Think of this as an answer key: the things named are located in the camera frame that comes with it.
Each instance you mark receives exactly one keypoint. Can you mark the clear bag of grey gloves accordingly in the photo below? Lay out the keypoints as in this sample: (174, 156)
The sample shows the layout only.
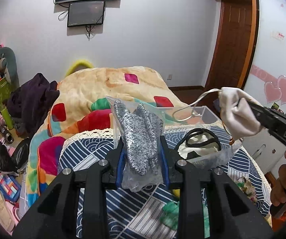
(135, 139)

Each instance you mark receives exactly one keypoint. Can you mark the white wardrobe with pink hearts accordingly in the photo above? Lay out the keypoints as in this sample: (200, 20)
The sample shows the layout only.
(275, 62)

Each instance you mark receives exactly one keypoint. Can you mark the brown wooden door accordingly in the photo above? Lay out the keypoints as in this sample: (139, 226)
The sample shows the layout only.
(230, 39)

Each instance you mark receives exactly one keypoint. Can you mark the black plastic bag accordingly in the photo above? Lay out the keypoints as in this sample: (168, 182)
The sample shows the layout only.
(7, 155)

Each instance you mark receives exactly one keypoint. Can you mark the grey plush toy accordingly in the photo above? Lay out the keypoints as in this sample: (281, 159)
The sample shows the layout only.
(3, 63)

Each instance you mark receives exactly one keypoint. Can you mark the clear plastic storage box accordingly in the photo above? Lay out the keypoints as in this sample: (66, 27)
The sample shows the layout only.
(207, 115)

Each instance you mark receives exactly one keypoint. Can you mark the green bottle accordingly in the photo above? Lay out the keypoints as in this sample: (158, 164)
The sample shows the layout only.
(6, 117)

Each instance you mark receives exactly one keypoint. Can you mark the green soft cloth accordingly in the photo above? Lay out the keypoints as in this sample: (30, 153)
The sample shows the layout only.
(170, 212)

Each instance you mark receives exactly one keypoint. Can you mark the floral fabric item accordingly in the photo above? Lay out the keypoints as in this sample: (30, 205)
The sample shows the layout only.
(246, 185)

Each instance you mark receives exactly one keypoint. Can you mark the navy wave-patterned tablecloth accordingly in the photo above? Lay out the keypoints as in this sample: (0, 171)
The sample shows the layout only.
(138, 204)

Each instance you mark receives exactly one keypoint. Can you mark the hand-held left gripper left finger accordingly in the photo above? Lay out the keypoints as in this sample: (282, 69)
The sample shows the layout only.
(120, 165)

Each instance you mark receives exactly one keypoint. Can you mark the white lace cloth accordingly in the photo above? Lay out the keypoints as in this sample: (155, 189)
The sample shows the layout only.
(90, 132)

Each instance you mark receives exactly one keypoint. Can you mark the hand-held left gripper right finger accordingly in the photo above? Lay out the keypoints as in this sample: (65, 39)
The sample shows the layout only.
(164, 165)

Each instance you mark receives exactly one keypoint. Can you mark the dark purple garment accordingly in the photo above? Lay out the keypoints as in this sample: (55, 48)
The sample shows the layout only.
(32, 99)

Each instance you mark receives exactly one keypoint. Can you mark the person's right hand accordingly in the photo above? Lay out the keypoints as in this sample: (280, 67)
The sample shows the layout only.
(280, 184)

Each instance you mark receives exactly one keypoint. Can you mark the colourful patchwork blanket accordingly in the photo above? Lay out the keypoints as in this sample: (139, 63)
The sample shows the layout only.
(88, 97)

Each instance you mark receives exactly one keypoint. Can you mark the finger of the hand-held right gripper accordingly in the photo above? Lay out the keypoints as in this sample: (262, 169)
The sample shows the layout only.
(277, 127)

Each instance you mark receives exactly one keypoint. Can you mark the small wall-mounted monitor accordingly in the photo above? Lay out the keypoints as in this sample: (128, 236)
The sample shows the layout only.
(86, 13)

